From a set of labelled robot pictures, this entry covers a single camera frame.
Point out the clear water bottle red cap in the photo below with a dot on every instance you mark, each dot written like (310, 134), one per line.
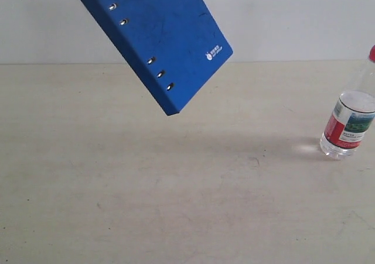
(352, 115)

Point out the blue ring binder notebook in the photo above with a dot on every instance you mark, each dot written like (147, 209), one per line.
(173, 46)

